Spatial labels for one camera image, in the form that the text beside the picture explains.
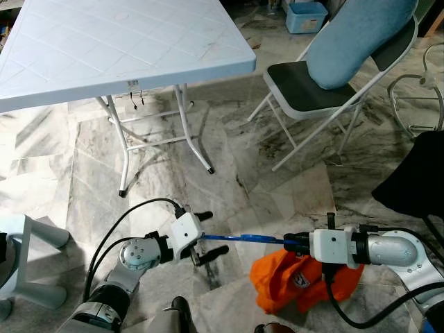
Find orange garment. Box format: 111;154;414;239
250;248;365;314

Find blue plastic clothes hanger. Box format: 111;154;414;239
201;234;309;252

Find grey robot left leg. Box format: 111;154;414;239
142;297;200;333

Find grey robot leg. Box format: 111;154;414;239
253;322;296;333
142;297;200;333

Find grey robot right leg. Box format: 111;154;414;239
253;322;296;333

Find white folding chair black seat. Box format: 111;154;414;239
248;0;422;172

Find pale plastic folding table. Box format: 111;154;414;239
0;0;257;198

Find light blue cushion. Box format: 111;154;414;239
306;0;419;91

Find blue plastic storage box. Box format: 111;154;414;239
285;1;328;34

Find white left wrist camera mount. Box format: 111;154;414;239
169;213;204;262

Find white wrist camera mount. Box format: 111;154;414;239
310;228;355;266
169;213;204;262

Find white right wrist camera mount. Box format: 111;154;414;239
310;228;355;266

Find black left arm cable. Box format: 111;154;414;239
82;197;188;303

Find chrome tube frame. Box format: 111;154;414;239
387;43;444;137

